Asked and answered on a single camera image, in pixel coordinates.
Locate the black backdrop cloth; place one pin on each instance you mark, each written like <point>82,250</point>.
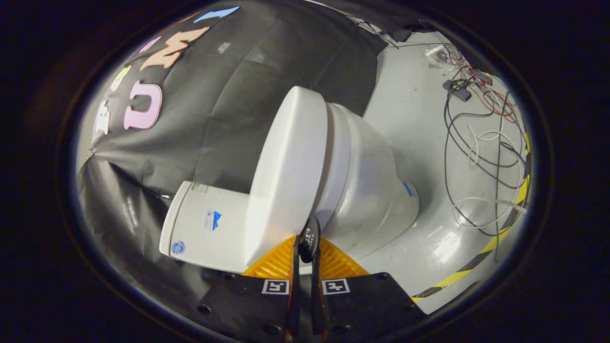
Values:
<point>248,85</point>

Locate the black lid pull tab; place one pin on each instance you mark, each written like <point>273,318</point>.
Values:
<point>310,240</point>

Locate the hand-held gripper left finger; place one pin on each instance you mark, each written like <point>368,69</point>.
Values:
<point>248,305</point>

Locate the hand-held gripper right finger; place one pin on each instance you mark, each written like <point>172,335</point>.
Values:
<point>367,305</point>

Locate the black power adapter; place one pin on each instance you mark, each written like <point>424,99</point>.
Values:
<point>457,90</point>

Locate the white toilet bowl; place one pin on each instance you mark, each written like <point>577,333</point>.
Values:
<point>367,181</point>

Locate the yellow black hazard tape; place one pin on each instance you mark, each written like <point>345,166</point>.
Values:
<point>457,276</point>

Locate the white toilet lid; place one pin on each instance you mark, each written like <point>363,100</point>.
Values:
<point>286,171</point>

